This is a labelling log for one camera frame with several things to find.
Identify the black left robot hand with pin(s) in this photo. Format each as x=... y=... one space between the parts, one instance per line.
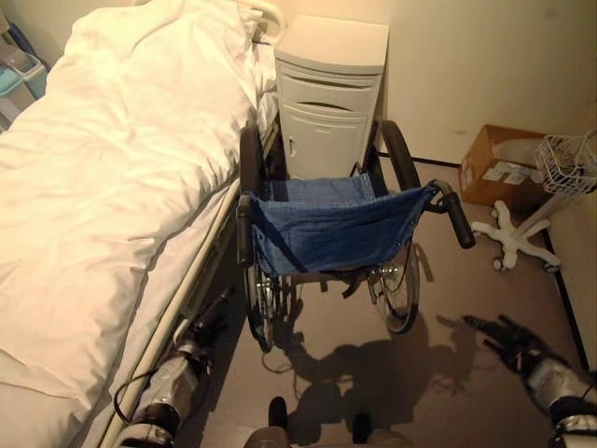
x=208 y=318

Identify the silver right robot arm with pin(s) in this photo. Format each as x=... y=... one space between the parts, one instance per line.
x=562 y=401

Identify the brown cardboard box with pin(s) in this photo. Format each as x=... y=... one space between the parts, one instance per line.
x=501 y=172

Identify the blue seat wheelchair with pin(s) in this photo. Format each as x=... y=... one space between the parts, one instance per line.
x=326 y=233

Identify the hospital bed frame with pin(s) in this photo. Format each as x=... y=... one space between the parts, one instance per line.
x=182 y=298

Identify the white pillow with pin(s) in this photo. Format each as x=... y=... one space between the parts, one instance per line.
x=263 y=70

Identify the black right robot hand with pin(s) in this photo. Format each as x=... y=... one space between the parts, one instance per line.
x=509 y=337

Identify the grey lidded bin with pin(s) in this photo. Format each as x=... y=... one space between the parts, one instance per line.
x=29 y=74

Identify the teal lidded bin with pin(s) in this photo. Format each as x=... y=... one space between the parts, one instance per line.
x=9 y=86

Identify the white bedside cabinet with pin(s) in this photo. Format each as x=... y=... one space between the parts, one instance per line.
x=329 y=93

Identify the white duvet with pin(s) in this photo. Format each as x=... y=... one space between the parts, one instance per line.
x=112 y=177

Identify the robot legs and feet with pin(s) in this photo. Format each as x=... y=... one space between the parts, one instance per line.
x=317 y=427

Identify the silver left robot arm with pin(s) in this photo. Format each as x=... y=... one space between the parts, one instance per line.
x=161 y=389

